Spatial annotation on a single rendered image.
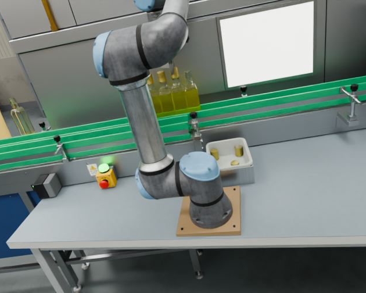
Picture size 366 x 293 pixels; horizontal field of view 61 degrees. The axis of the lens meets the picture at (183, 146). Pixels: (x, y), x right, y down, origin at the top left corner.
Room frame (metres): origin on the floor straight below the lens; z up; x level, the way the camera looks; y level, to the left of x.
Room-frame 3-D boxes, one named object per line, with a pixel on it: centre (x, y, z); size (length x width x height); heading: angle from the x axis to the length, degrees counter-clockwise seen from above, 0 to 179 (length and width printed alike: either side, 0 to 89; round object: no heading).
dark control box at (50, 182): (1.22, 0.64, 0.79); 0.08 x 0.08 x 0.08; 83
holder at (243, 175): (1.12, -0.18, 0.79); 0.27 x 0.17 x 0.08; 173
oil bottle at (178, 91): (1.33, -0.03, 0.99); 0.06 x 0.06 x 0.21; 83
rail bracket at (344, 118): (1.13, -0.71, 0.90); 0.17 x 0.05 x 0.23; 173
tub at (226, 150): (1.09, -0.17, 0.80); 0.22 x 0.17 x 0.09; 173
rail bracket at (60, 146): (1.23, 0.53, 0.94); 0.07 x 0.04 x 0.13; 173
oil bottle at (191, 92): (1.33, -0.09, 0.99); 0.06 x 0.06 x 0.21; 84
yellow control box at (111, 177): (1.19, 0.36, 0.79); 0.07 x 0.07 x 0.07; 83
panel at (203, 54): (1.44, -0.24, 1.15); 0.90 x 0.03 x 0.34; 83
